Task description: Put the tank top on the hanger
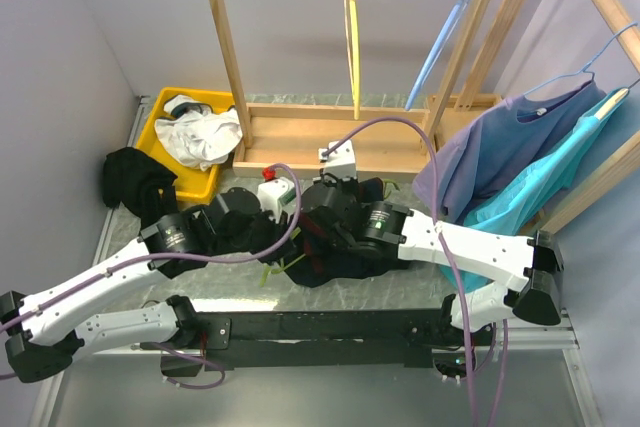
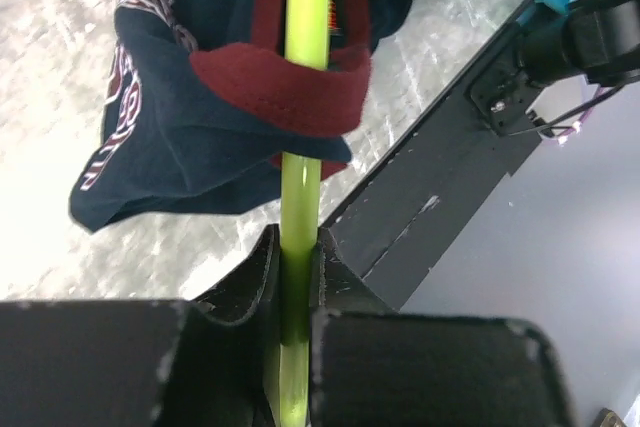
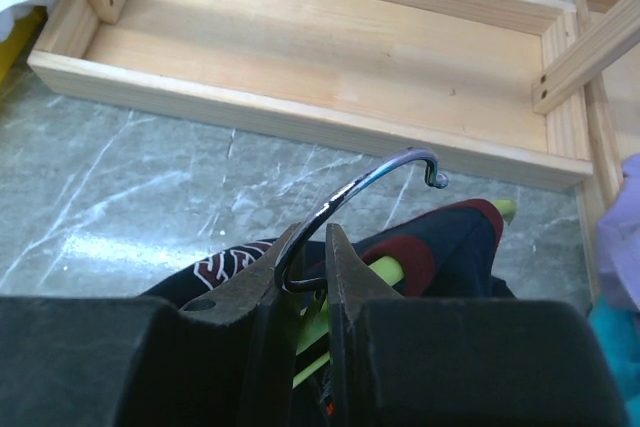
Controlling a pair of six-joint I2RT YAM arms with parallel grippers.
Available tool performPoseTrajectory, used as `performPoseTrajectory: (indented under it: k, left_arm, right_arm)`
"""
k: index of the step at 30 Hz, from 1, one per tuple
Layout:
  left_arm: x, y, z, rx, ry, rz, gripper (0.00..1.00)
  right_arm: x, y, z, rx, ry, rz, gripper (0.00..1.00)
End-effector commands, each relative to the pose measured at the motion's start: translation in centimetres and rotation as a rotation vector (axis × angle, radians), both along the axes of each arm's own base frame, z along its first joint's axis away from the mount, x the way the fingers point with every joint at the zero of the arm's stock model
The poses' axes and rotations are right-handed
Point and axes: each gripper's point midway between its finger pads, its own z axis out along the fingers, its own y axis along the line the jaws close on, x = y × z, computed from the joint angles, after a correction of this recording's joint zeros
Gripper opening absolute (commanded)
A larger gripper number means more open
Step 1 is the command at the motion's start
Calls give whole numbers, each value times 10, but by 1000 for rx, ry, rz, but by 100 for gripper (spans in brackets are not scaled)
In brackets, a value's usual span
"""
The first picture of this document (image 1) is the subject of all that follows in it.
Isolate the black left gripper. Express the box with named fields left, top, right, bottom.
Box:
left=213, top=200, right=295, bottom=264

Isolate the navy maroon tank top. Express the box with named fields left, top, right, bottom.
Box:
left=283, top=178, right=409, bottom=288

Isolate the green hanger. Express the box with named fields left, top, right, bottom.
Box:
left=259, top=178, right=400, bottom=287

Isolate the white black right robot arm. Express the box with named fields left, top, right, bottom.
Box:
left=298, top=180, right=564, bottom=345

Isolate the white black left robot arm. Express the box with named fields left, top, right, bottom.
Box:
left=1, top=188, right=299, bottom=383

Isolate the yellow hanger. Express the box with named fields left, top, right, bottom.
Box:
left=343, top=0, right=361, bottom=120

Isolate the light blue hanger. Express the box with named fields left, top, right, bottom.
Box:
left=404, top=0, right=471, bottom=111

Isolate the wooden hanger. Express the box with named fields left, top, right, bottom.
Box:
left=595, top=79, right=640, bottom=121

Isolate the yellow plastic bin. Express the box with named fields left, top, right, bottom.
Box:
left=135, top=87, right=234, bottom=204

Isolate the wooden clothes rack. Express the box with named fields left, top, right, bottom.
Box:
left=424, top=0, right=640, bottom=248
left=209, top=0, right=490, bottom=181

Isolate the white garment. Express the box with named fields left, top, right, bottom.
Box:
left=154, top=95, right=243, bottom=171

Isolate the black garment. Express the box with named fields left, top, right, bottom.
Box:
left=100, top=147, right=179, bottom=228

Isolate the black base bar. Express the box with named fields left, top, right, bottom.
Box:
left=173, top=309, right=464, bottom=370

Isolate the turquoise t-shirt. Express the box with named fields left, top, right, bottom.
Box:
left=439, top=86, right=632, bottom=296

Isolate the purple t-shirt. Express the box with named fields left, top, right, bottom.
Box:
left=412, top=81, right=605, bottom=223

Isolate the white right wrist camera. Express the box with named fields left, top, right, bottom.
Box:
left=318, top=140, right=357, bottom=180

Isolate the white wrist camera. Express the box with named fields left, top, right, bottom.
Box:
left=257, top=167, right=296, bottom=225
left=318, top=140, right=357, bottom=180

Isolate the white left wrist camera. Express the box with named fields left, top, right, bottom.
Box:
left=257, top=167, right=296, bottom=225

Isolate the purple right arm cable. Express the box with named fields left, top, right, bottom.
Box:
left=324, top=116, right=509, bottom=427

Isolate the aluminium rail frame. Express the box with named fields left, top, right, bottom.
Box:
left=27, top=94, right=211, bottom=427

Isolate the blue wire hanger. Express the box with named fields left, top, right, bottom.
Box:
left=514, top=21, right=639, bottom=96

